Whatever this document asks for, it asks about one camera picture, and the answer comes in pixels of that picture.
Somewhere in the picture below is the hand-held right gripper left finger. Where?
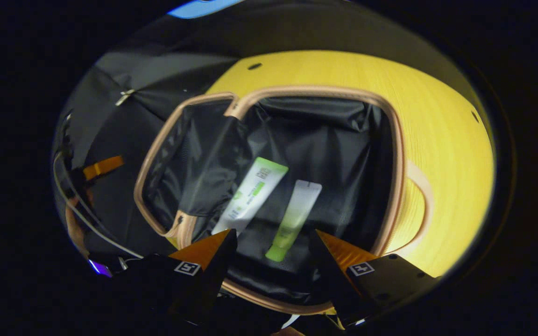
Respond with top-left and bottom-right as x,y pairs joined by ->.
110,229 -> 238,327

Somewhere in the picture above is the pink suitcase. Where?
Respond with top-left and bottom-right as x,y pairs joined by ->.
134,85 -> 434,315

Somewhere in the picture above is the small white tube green cap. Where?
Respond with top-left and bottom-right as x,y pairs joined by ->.
265,180 -> 322,262

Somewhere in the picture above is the white cable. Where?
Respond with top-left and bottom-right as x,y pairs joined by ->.
53,152 -> 144,259

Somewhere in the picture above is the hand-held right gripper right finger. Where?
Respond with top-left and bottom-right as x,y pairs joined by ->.
310,229 -> 440,327

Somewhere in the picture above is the white clip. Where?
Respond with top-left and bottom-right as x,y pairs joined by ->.
115,89 -> 137,107

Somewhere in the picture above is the white tube with green band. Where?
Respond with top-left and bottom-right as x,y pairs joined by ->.
212,157 -> 289,236

